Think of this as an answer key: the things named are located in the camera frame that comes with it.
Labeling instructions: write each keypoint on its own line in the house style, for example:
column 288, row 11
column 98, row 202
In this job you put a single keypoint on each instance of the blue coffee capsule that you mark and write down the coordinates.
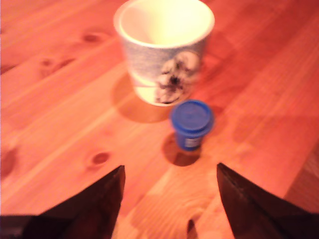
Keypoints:
column 190, row 119

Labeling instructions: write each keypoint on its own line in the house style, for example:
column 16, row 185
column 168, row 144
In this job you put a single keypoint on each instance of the white illustrated ceramic mug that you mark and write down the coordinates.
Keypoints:
column 149, row 69

